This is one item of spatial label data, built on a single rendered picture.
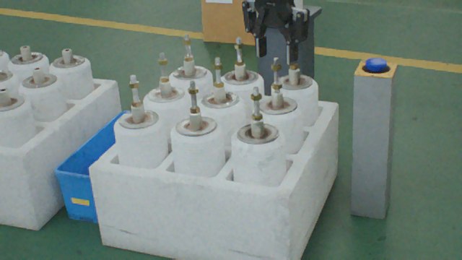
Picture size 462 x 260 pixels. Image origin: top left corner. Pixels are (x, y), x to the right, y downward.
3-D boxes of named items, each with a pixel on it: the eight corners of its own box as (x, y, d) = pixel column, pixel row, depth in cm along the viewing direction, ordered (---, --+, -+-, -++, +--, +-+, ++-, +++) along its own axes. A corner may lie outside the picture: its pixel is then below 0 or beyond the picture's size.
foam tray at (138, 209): (183, 152, 161) (176, 86, 153) (338, 173, 148) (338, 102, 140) (102, 245, 128) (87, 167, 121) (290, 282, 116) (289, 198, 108)
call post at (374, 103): (356, 196, 139) (360, 61, 126) (389, 201, 137) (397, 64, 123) (350, 214, 133) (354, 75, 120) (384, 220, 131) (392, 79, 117)
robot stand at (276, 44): (274, 105, 184) (271, 1, 170) (322, 113, 177) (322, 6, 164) (250, 126, 172) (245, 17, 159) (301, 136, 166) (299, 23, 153)
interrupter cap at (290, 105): (252, 103, 126) (252, 100, 126) (288, 97, 128) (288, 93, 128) (266, 119, 119) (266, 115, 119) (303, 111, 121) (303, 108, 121)
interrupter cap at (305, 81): (276, 92, 130) (276, 89, 130) (275, 77, 137) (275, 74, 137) (314, 90, 130) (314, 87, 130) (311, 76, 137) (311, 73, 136)
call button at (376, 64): (367, 66, 124) (367, 55, 123) (388, 67, 123) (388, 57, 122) (363, 74, 121) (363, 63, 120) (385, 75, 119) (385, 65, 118)
